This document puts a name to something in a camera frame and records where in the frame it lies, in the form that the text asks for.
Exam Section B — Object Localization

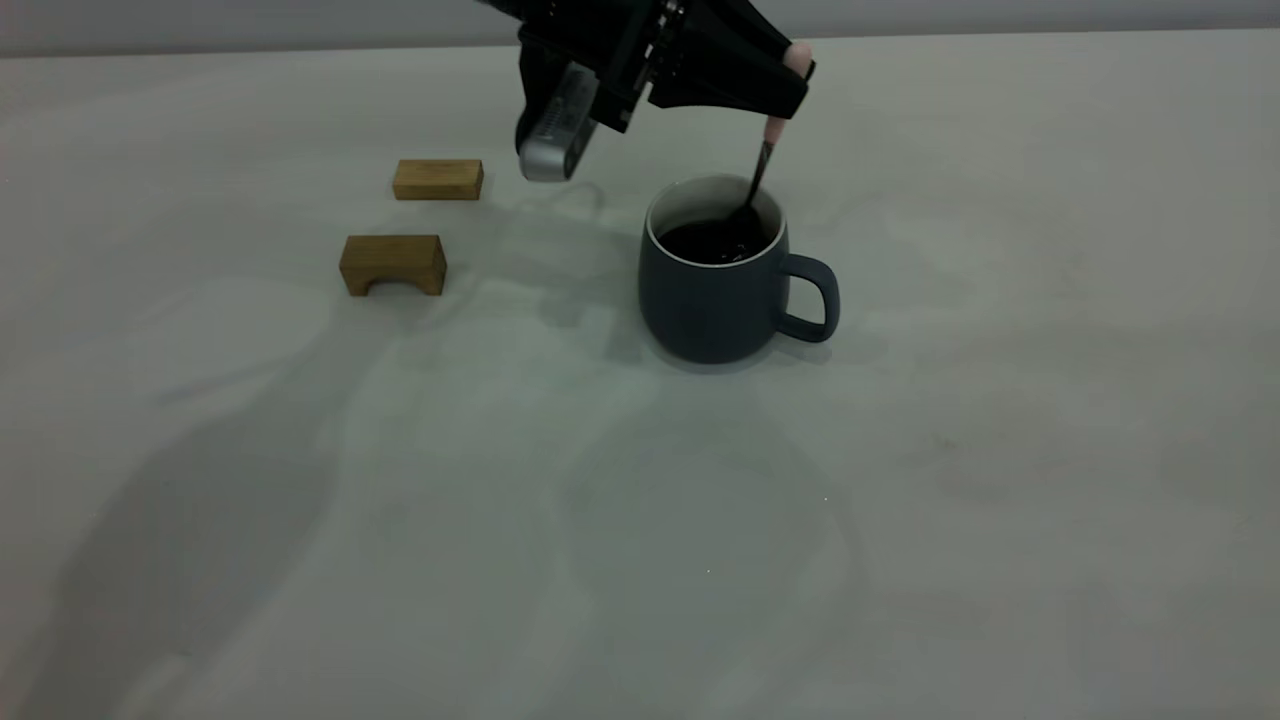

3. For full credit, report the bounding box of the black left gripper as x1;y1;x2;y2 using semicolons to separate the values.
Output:
518;0;817;134

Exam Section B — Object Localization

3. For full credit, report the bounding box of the pink handled metal spoon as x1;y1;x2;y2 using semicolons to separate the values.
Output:
722;40;817;251

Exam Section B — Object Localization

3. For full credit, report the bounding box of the grey ceramic mug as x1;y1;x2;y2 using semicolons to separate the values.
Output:
637;176;841;366

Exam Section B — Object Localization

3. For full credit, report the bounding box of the dark coffee liquid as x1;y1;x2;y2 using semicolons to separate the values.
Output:
657;220;769;267

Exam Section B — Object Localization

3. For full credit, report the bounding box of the flat wooden block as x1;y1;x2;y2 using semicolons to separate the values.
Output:
392;158;485;202

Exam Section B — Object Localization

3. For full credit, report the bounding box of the arched wooden block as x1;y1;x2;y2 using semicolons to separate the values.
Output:
339;234;448;298

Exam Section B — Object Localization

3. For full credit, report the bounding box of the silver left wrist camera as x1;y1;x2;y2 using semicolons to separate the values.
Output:
515;40;602;184

